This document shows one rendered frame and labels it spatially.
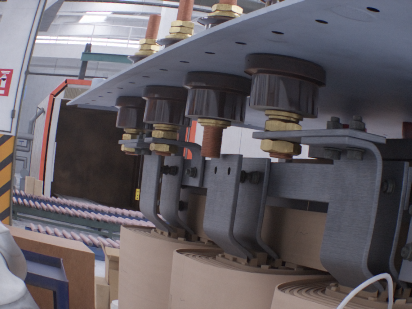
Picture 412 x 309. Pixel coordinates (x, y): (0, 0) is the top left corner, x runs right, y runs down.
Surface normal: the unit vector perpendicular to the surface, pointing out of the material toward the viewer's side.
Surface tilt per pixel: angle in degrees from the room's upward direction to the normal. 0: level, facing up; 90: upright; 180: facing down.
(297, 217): 90
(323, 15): 180
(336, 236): 90
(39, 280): 90
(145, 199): 90
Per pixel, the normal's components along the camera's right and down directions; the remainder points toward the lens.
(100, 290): 0.37, 0.02
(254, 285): -0.40, -0.07
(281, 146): -0.04, -0.04
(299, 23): -0.12, 0.99
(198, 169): -0.95, -0.12
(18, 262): 0.94, -0.31
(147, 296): -0.66, -0.10
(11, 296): 0.35, -0.73
